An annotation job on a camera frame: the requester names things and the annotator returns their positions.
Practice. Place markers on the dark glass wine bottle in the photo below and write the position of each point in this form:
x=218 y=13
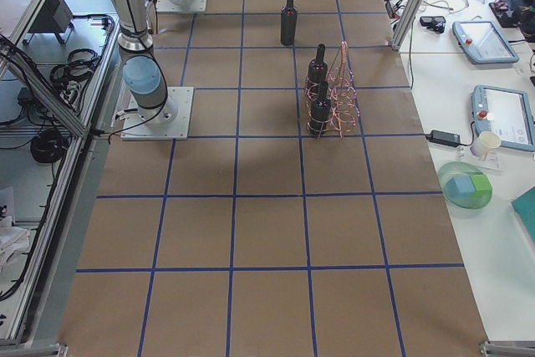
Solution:
x=288 y=18

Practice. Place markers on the dark bottle in basket far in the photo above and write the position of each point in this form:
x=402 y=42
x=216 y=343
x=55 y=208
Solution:
x=317 y=70

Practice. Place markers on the dark bottle in basket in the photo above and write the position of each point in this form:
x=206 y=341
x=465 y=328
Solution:
x=319 y=108
x=317 y=70

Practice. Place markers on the dark bottle in basket near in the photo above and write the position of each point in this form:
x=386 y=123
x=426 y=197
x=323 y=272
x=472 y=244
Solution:
x=319 y=108

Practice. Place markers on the teach pendant far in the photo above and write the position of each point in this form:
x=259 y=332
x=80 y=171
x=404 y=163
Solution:
x=483 y=42

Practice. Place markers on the teach pendant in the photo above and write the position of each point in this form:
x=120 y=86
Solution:
x=505 y=112
x=483 y=42

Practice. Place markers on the small black power adapter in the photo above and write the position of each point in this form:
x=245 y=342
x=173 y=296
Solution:
x=443 y=138

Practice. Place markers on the teach pendant near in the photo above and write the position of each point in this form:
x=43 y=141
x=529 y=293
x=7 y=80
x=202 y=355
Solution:
x=505 y=112

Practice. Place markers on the white paper cup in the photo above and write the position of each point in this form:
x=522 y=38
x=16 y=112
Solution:
x=486 y=142

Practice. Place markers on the green bowl with blocks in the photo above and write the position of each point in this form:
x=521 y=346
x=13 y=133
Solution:
x=465 y=185

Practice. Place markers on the copper wire wine basket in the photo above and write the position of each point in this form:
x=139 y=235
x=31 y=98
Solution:
x=344 y=115

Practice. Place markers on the aluminium frame post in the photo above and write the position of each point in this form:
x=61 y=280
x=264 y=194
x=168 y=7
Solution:
x=414 y=1

